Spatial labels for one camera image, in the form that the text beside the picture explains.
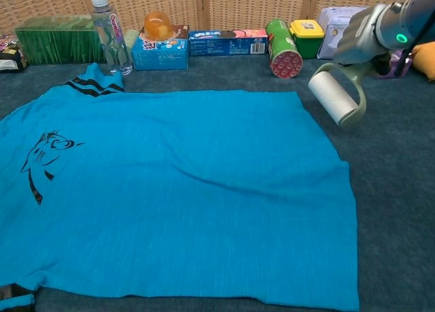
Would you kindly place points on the blue pink cookie box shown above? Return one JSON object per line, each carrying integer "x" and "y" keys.
{"x": 224, "y": 45}

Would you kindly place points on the green transparent plastic box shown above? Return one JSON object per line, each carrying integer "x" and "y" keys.
{"x": 57, "y": 40}

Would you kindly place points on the white tissue pack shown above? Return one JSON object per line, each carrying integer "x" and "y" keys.
{"x": 334, "y": 26}

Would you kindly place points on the green chips can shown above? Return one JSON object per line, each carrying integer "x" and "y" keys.
{"x": 282, "y": 50}

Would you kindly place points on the black purple snack bag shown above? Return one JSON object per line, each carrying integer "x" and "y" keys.
{"x": 12, "y": 55}

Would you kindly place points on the small purple pack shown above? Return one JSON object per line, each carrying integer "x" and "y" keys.
{"x": 394, "y": 69}

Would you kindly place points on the blue snack box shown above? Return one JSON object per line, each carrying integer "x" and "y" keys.
{"x": 159, "y": 55}

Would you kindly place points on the green container with yellow lid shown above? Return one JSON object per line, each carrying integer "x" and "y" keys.
{"x": 307, "y": 38}

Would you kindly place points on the clear water bottle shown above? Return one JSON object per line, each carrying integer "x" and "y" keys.
{"x": 110, "y": 36}

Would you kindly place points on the yellow plush toy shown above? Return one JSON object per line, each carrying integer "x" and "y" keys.
{"x": 426, "y": 58}

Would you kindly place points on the pale green lint roller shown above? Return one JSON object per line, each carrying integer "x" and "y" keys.
{"x": 334, "y": 98}

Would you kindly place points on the blue T-shirt with black print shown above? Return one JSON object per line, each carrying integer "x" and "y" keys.
{"x": 170, "y": 189}

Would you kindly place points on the wicker folding screen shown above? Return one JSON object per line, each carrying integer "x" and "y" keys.
{"x": 238, "y": 6}

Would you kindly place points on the dark teal table carpet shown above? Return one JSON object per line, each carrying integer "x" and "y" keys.
{"x": 391, "y": 189}

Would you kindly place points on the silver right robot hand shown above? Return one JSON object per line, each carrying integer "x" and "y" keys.
{"x": 358, "y": 40}

